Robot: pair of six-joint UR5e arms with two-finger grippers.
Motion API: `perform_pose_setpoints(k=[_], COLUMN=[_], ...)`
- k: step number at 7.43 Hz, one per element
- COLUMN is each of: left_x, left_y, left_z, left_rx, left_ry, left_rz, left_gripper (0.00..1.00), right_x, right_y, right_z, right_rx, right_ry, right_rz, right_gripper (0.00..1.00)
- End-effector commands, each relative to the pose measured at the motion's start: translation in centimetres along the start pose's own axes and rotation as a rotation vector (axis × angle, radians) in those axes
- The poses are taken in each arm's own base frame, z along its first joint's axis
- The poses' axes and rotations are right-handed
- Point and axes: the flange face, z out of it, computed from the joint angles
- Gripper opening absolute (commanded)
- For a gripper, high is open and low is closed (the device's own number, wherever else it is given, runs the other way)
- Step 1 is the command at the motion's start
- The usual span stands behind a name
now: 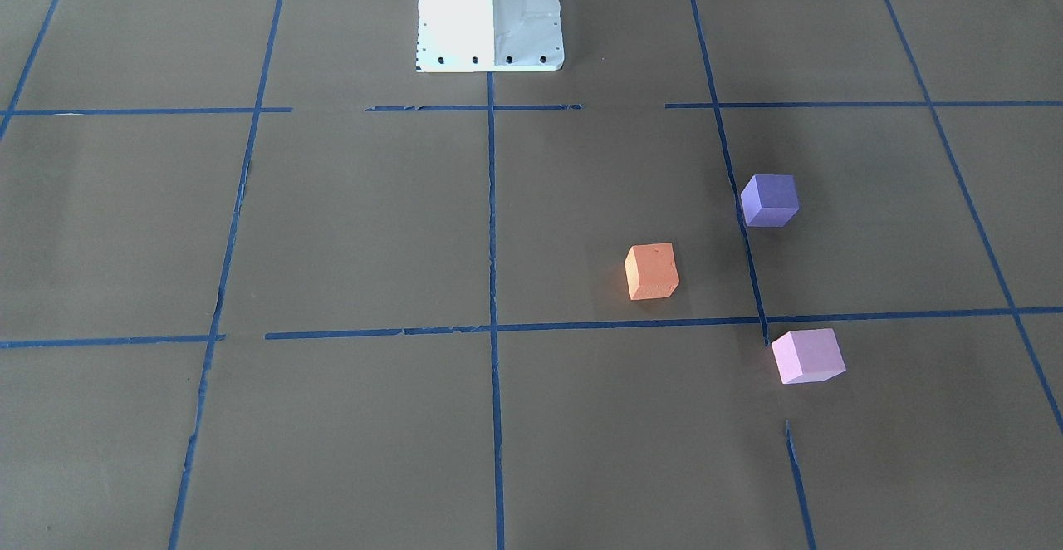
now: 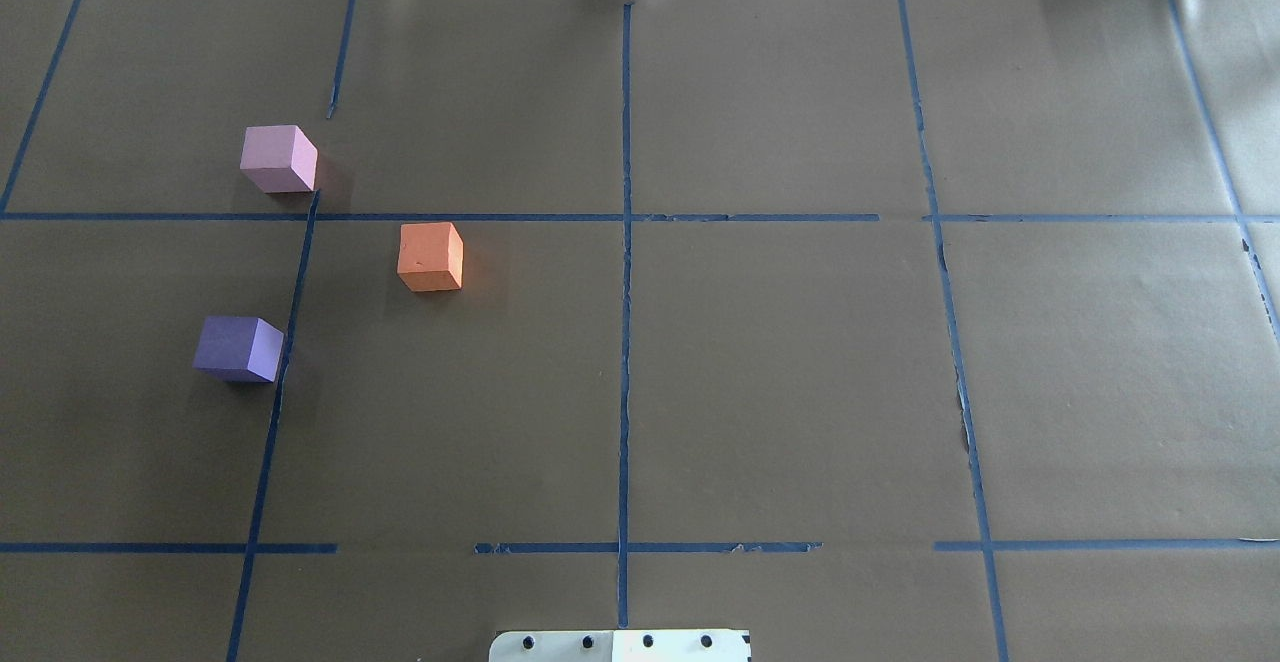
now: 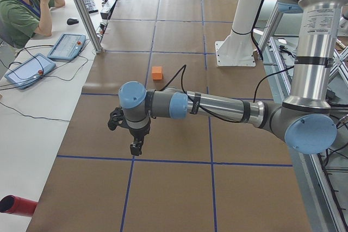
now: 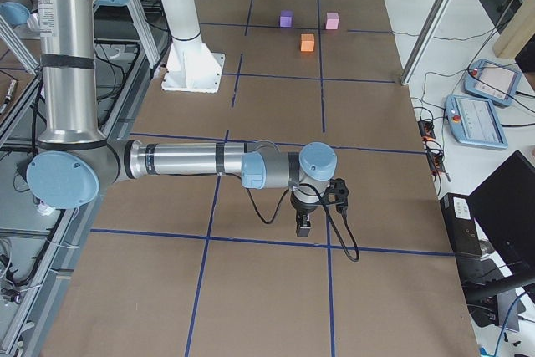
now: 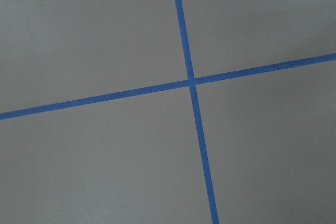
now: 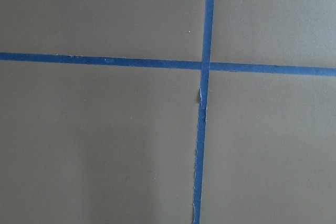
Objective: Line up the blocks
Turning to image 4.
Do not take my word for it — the aluminium frame post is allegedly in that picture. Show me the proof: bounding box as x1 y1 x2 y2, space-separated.
400 0 451 85

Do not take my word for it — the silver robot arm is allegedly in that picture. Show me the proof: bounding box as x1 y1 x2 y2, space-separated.
25 0 348 237

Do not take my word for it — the pink foam block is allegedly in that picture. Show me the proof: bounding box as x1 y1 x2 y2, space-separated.
325 12 339 30

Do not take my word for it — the black camera cable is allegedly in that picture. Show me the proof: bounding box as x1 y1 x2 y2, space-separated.
245 186 360 263

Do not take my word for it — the orange foam block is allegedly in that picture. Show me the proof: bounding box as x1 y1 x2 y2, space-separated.
300 33 315 53

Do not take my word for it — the blue teach pendant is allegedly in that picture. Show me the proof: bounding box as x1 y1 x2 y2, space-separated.
445 94 508 150
464 59 520 107

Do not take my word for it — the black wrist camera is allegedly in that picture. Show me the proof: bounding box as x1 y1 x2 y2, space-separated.
326 178 349 215

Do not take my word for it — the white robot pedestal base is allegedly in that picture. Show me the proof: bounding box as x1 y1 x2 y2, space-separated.
161 0 225 94

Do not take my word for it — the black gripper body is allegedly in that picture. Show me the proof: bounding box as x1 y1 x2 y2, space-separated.
290 187 326 220

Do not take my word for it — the purple foam block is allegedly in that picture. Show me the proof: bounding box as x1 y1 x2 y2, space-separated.
279 10 293 28

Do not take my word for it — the wooden board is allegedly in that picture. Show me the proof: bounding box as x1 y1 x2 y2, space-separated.
492 0 535 59

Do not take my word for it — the brown paper table cover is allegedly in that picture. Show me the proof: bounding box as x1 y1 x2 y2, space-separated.
42 0 478 356

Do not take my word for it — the near blue teach pendant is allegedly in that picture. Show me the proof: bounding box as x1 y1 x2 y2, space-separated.
445 94 508 150

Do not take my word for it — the black orange connector strip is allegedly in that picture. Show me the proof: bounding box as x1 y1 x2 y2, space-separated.
417 118 451 181

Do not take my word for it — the far blue teach pendant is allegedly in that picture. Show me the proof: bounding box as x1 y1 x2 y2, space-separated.
464 59 520 107

